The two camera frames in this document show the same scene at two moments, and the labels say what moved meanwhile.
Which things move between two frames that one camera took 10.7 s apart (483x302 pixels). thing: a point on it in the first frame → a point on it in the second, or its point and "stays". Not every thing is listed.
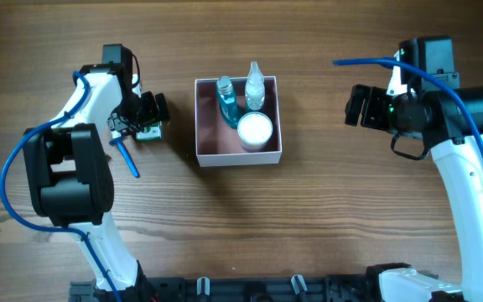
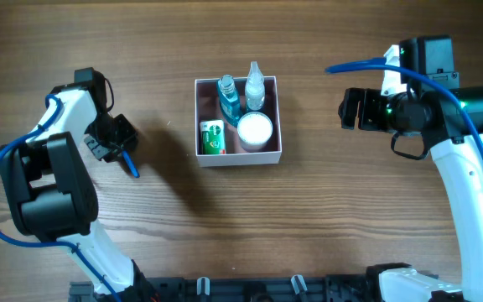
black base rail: [237, 288] stays
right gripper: [372, 106] stays
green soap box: [153, 131] → [213, 137]
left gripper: [142, 113] → [113, 143]
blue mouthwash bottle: [228, 101] stays
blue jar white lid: [254, 130] stays
